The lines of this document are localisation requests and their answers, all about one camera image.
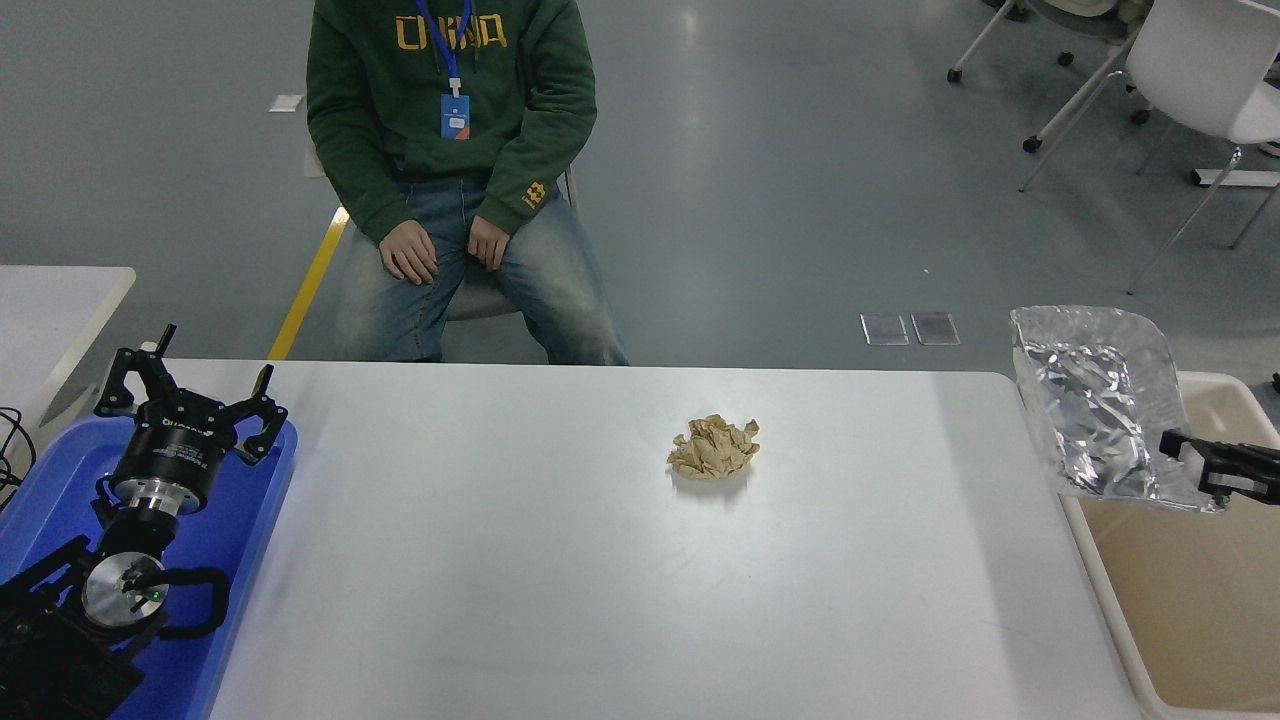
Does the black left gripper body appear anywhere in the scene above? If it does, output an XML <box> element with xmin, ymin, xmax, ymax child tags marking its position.
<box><xmin>113</xmin><ymin>408</ymin><xmax>241</xmax><ymax>496</ymax></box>

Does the silver foil tray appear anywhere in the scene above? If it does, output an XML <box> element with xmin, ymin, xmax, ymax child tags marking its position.
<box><xmin>1010</xmin><ymin>305</ymin><xmax>1229</xmax><ymax>515</ymax></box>

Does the tan paper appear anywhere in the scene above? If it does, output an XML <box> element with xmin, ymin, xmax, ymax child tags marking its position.
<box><xmin>667</xmin><ymin>414</ymin><xmax>761</xmax><ymax>482</ymax></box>

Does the person's right hand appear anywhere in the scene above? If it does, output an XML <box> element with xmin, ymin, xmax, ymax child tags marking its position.
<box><xmin>380</xmin><ymin>219</ymin><xmax>440</xmax><ymax>287</ymax></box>

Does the person's left hand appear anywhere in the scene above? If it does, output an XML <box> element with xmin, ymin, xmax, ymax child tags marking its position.
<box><xmin>467</xmin><ymin>214</ymin><xmax>513</xmax><ymax>273</ymax></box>

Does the blue plastic tray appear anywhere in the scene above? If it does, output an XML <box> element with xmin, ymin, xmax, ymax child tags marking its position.
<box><xmin>0</xmin><ymin>415</ymin><xmax>299</xmax><ymax>720</ymax></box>

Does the white side table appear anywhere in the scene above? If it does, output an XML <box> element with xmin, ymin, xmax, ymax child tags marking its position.
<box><xmin>0</xmin><ymin>264</ymin><xmax>138</xmax><ymax>441</ymax></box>

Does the yellow floor tape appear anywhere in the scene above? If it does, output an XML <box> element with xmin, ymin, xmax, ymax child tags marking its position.
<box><xmin>268</xmin><ymin>205</ymin><xmax>351</xmax><ymax>361</ymax></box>

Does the large pale plastic bin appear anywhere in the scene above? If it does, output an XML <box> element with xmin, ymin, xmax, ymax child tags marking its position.
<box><xmin>1060</xmin><ymin>372</ymin><xmax>1280</xmax><ymax>720</ymax></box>

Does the white shell chair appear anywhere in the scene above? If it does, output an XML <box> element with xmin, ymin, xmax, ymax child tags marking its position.
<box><xmin>1018</xmin><ymin>0</ymin><xmax>1280</xmax><ymax>296</ymax></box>

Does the person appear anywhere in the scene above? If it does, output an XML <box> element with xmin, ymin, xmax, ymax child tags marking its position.
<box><xmin>305</xmin><ymin>0</ymin><xmax>631</xmax><ymax>366</ymax></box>

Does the rolling office chair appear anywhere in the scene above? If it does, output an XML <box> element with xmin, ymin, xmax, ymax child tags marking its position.
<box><xmin>945</xmin><ymin>0</ymin><xmax>1151</xmax><ymax>154</ymax></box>

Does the black cable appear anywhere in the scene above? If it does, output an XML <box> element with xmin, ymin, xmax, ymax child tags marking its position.
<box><xmin>0</xmin><ymin>405</ymin><xmax>39</xmax><ymax>501</ymax></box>

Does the blue lanyard badge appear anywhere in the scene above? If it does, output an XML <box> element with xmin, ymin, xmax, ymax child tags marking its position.
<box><xmin>415</xmin><ymin>0</ymin><xmax>473</xmax><ymax>141</ymax></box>

